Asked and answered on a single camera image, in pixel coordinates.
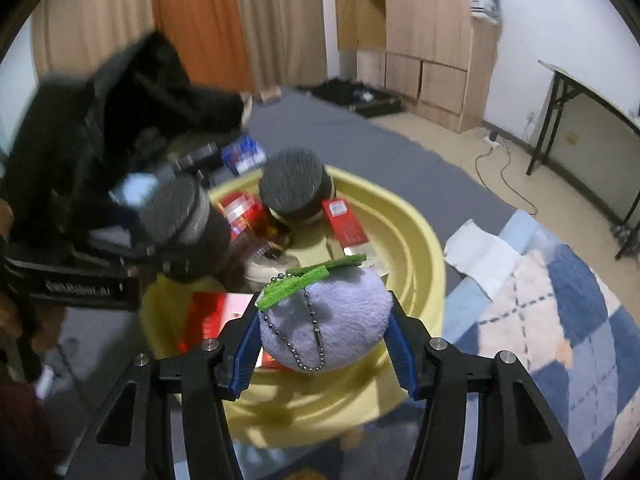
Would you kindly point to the person's left forearm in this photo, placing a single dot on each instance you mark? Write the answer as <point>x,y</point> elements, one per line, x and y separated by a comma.
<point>22,425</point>

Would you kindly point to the black jacket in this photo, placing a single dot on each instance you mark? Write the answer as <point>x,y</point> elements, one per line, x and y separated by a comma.
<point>125,90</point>

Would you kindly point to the white crumpled paper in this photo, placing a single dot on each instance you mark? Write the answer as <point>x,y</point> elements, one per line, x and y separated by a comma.
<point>475,250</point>

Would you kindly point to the red box with white band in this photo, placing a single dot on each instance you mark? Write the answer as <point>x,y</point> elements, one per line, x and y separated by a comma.
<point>210,317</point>

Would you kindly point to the blue snack packet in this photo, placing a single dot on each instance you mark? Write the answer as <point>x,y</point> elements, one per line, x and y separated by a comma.
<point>245,152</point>

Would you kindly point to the round metal tin black knob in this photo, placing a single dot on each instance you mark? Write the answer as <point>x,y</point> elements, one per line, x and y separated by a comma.
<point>272,267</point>

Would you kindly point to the orange curtain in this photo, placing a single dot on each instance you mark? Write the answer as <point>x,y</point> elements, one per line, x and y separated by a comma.
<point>200,20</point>

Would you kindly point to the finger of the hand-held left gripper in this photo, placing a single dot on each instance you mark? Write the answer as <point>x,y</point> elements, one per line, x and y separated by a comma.
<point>130,190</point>
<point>150,260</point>

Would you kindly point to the blue checkered blanket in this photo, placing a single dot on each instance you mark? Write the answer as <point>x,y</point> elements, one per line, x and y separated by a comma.
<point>575,310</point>

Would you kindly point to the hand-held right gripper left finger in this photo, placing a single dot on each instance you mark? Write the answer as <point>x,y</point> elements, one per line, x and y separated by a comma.
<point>245,365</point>

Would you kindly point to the red box with white print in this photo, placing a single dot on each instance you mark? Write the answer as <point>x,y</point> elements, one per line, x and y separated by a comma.
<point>345,220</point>

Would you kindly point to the white plastic bag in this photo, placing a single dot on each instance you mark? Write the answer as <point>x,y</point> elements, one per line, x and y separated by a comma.
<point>486,2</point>

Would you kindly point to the wall socket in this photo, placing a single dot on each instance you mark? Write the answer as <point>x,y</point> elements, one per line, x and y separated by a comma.
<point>572,138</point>

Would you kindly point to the yellow plastic basin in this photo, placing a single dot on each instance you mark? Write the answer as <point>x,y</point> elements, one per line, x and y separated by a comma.
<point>400,240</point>

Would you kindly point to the black folding table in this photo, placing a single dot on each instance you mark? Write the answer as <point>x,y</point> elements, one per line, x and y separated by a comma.
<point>590,90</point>

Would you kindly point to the small brown box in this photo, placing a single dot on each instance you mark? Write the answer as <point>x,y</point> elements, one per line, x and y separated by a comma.
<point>270,94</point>

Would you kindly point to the dark glossy carton box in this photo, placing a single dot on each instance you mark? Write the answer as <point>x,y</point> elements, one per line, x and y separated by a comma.
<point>240,210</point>

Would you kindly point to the beige curtain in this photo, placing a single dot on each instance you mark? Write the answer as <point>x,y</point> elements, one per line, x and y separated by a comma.
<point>285,20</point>
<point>90,10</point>

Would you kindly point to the large layered foam cylinder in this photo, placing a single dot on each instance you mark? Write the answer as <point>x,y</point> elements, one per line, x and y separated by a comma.
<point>292,180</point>

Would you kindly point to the small dark foam disc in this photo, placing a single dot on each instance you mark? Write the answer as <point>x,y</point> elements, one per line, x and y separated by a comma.
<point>170,210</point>

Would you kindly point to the open black case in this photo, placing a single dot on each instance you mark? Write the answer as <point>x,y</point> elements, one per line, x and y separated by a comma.
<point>350,95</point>

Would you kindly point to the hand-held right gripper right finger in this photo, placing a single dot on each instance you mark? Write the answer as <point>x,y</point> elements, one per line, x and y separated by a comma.
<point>402,355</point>

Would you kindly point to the white power strip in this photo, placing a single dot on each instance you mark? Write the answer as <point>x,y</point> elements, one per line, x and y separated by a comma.
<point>494,139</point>

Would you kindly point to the wooden wardrobe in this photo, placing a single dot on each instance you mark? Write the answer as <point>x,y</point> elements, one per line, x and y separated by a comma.
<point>425,20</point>

